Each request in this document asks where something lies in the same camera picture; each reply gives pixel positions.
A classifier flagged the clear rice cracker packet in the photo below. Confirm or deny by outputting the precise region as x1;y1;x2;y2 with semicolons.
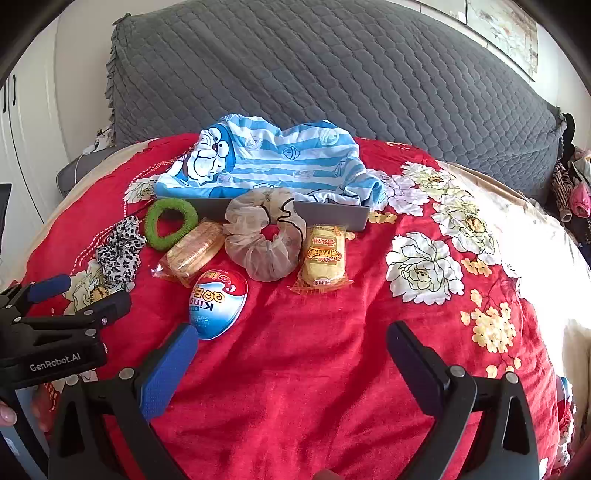
151;220;227;288

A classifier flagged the beige organza scrunchie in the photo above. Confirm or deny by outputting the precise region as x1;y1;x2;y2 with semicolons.
223;187;308;282

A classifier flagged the grey quilted headboard cover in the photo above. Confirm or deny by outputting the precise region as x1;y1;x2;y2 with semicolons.
105;0;568;204

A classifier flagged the pile of clothes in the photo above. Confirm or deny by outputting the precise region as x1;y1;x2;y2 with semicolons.
549;113;591;245

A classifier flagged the leopard print scrunchie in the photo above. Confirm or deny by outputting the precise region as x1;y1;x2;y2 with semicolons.
95;216;148;291

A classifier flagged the grey bedside table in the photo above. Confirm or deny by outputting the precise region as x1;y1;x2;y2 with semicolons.
56;147;116;199

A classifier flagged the red floral blanket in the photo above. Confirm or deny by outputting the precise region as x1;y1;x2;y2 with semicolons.
0;133;583;480

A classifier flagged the blue and red toy egg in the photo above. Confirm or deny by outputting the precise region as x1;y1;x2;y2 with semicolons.
189;268;249;341

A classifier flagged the black elastic hair tie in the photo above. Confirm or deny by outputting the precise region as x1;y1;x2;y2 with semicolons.
259;196;308;246

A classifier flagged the grey tray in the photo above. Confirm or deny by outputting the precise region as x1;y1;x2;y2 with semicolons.
191;198;370;232

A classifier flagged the yellow rice cake packet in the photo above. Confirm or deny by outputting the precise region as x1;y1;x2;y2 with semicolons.
288;224;355;292

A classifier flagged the blue striped cartoon cloth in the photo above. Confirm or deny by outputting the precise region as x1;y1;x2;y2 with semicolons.
154;114;387;208

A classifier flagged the white cable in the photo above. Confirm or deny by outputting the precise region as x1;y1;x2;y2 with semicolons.
75;142;100;182

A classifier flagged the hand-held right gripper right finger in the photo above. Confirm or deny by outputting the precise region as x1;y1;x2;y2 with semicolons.
386;322;541;480

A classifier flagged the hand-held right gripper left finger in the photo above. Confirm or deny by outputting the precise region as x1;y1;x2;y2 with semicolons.
48;323;200;480

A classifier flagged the green knitted hair ring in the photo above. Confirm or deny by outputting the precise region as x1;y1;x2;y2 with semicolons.
144;199;199;252

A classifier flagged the person's left hand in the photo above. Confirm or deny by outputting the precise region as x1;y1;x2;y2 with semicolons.
0;391;51;433

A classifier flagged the framed wall picture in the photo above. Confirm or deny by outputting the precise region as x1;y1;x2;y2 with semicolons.
416;0;541;81

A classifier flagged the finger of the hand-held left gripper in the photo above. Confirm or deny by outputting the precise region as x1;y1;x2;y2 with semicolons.
0;274;71;320
14;290;132;341

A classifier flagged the white wardrobe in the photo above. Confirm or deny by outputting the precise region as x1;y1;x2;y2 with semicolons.
0;60;70;287

